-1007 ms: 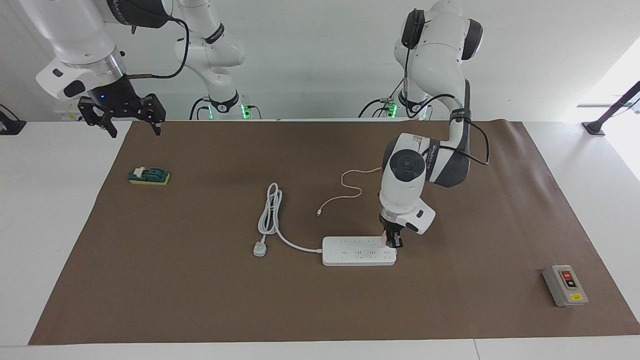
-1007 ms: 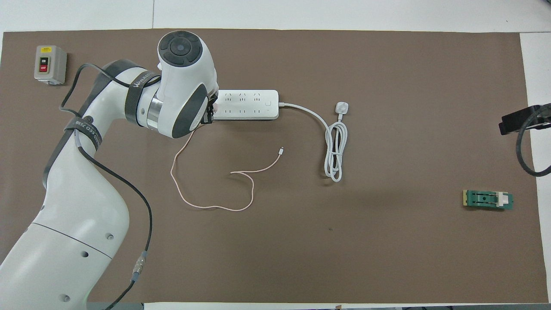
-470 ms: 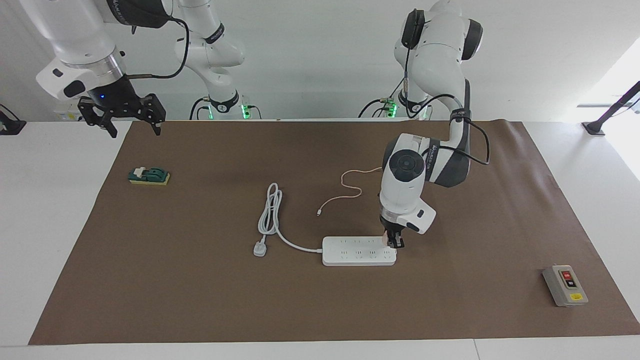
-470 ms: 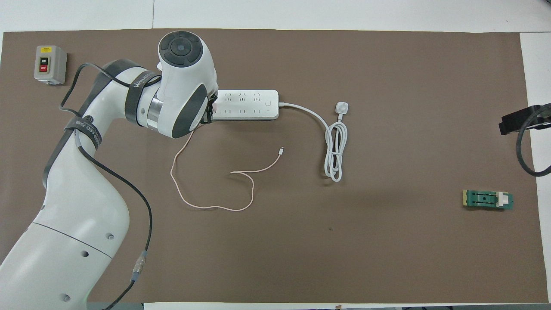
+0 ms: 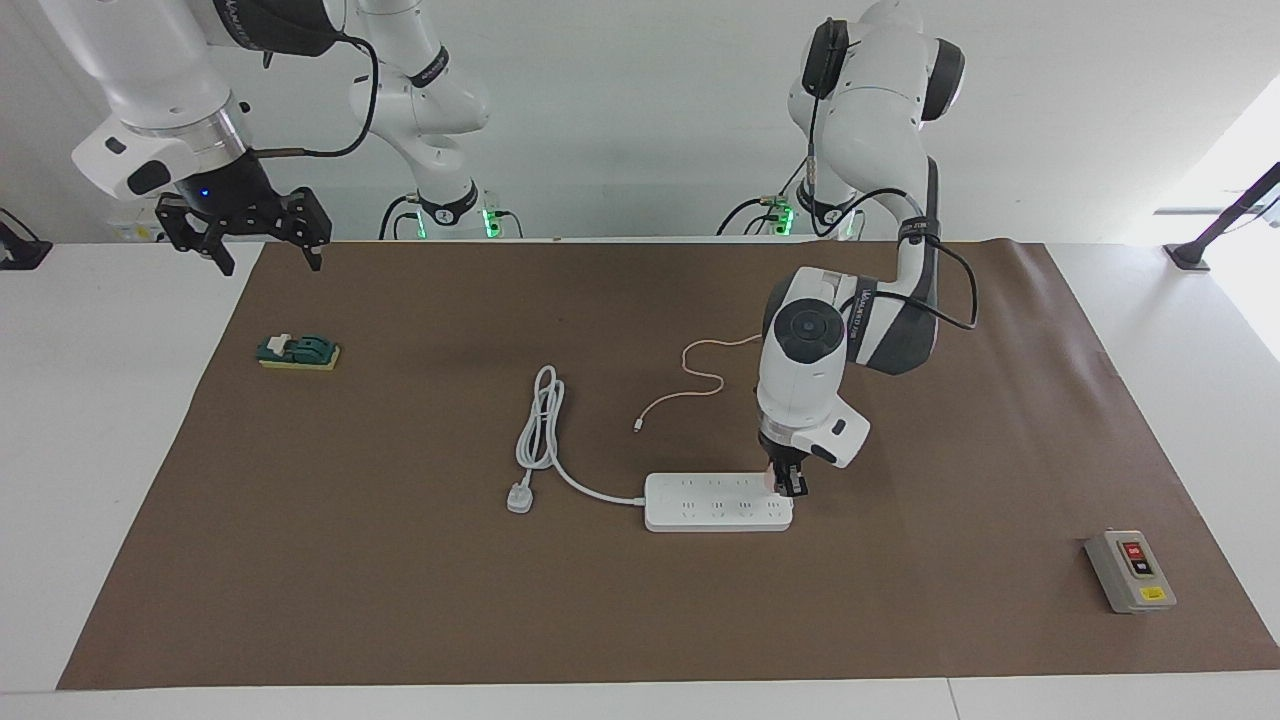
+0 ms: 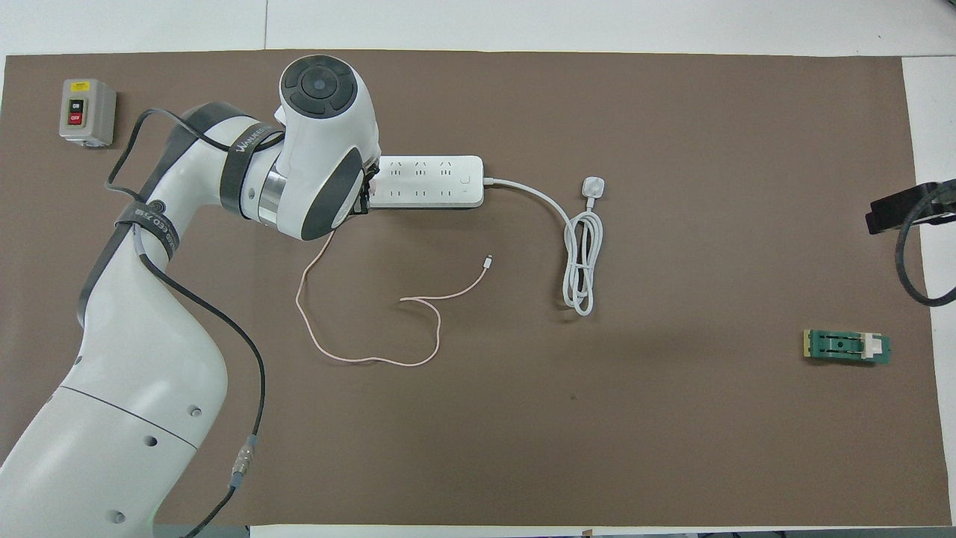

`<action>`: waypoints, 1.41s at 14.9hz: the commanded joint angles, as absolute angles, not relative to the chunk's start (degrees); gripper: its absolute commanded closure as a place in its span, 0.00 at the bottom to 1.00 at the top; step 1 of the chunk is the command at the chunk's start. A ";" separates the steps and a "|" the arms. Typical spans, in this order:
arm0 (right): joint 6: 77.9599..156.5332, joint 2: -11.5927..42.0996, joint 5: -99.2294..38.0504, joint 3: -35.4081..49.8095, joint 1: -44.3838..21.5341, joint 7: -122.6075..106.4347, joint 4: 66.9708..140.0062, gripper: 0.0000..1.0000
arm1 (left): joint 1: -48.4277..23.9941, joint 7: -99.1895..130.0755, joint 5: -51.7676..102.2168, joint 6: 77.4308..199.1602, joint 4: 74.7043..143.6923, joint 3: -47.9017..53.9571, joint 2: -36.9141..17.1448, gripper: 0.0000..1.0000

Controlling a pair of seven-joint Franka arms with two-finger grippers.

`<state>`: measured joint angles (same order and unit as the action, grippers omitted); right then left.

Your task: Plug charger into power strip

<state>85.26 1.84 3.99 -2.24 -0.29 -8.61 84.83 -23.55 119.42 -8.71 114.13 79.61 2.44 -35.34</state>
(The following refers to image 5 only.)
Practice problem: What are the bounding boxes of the pink charging cable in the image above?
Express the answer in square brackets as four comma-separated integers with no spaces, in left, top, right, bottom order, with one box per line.
[633,333,766,434]

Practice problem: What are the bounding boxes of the white power strip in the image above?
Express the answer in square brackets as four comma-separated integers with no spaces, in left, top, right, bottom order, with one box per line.
[643,472,795,534]

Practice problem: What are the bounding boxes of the white box yellow labels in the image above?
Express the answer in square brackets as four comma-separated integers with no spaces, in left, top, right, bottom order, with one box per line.
[108,205,169,244]

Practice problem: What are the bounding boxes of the brown paper mat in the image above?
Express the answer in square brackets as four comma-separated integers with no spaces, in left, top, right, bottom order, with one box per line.
[57,240,1280,691]

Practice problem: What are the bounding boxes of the grey push button box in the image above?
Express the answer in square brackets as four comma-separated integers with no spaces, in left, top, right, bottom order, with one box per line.
[1084,529,1178,615]

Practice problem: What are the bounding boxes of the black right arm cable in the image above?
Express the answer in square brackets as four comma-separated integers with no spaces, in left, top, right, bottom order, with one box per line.
[250,30,383,161]

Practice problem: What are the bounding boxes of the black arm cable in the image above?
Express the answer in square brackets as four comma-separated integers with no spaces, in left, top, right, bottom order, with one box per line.
[803,20,978,333]
[250,30,383,161]

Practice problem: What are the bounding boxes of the black base cable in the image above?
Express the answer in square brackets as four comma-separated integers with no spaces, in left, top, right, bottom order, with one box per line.
[379,195,423,241]
[716,150,813,237]

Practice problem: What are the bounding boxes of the green knife switch yellow base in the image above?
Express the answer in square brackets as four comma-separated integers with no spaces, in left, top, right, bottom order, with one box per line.
[256,333,342,372]

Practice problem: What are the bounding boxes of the black clamp mount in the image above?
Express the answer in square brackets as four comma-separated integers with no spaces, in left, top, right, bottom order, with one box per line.
[0,207,53,271]

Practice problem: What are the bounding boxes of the white power cord with plug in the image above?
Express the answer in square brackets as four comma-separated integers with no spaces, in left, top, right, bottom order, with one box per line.
[505,365,648,516]

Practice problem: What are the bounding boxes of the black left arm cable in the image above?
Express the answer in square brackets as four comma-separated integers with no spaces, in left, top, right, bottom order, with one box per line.
[803,20,978,333]

